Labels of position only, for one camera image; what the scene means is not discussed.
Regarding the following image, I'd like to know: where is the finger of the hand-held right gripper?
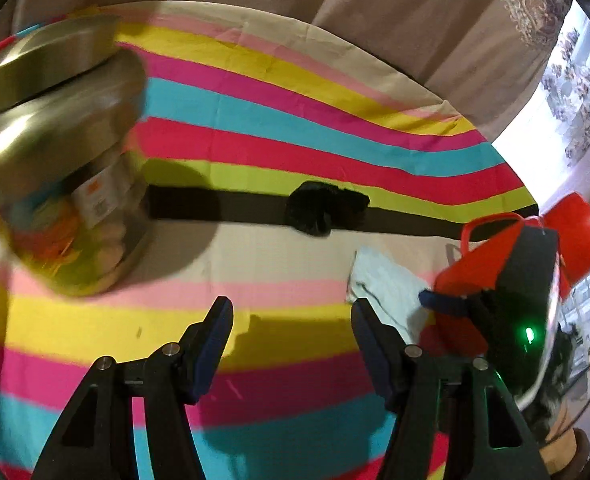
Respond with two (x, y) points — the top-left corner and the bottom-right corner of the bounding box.
(419, 287), (496, 356)

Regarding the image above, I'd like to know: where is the white cable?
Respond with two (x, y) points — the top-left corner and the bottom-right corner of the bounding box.
(517, 215), (563, 406)

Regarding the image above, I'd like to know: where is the glass jar with metal lid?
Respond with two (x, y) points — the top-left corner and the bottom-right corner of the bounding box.
(0, 14), (151, 297)

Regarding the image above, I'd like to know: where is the red canister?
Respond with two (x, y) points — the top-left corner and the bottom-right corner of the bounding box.
(425, 212), (530, 361)

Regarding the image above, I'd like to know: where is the colourful striped tablecloth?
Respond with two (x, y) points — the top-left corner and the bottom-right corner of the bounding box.
(0, 0), (540, 480)

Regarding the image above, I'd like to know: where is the black cloth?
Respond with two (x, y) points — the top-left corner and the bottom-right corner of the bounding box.
(286, 181), (371, 238)

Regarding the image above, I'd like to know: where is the beige curtain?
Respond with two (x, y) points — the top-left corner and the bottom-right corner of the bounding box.
(5, 0), (576, 136)

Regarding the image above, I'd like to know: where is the light grey sock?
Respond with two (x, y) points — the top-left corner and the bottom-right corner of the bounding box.
(346, 249), (438, 341)

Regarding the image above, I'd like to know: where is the lace window curtain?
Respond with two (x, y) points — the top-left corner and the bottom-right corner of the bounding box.
(492, 0), (590, 201)

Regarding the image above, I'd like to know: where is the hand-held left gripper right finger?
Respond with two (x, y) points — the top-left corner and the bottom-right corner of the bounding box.
(350, 298), (550, 480)

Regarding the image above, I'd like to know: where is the red canister lid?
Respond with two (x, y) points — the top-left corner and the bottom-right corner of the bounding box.
(545, 192), (590, 298)

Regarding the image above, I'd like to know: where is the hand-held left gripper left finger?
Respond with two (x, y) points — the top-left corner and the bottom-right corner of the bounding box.
(35, 296), (235, 480)

